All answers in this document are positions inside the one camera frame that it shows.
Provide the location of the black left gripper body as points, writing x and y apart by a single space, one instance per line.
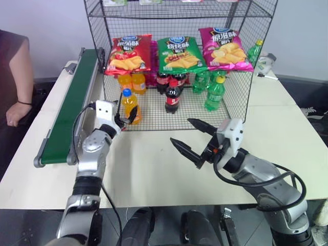
121 121

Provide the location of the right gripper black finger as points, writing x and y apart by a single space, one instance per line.
188 152
203 127

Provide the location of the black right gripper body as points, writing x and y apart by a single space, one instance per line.
215 148

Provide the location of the orange soda bottle blue cap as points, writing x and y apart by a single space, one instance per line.
127 105

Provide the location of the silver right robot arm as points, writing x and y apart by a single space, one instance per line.
258 166

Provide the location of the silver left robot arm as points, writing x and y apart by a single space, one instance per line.
89 159

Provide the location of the green conveyor belt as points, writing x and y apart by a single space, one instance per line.
71 102

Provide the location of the person's hand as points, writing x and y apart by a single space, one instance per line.
19 112

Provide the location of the cola bottle red cap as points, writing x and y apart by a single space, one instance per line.
161 83
172 100
180 79

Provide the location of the magenta snack bag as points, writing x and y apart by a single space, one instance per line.
153 64

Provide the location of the red chips bag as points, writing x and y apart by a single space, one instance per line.
128 53

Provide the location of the green chips bag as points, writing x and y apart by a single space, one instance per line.
179 55

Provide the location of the dark rounded shape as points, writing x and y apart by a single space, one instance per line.
138 226
198 228

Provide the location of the magenta chips bag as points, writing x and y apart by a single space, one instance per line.
225 48

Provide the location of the white marker pen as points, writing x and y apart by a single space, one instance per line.
267 76

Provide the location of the black wrist band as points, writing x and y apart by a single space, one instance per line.
25 103

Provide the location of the black white patterned object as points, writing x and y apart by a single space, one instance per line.
311 112

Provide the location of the green white snack packet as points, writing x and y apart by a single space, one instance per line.
115 2
152 1

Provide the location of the person's dark shirt torso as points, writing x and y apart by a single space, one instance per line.
7 64

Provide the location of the pink snack packet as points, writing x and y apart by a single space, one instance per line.
192 0

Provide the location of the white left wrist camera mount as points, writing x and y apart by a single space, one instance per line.
105 111

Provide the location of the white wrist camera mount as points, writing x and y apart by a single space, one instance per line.
234 133
105 111

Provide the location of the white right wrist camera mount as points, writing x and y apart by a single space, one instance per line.
234 133

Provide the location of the black metal bracket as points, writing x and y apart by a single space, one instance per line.
228 225

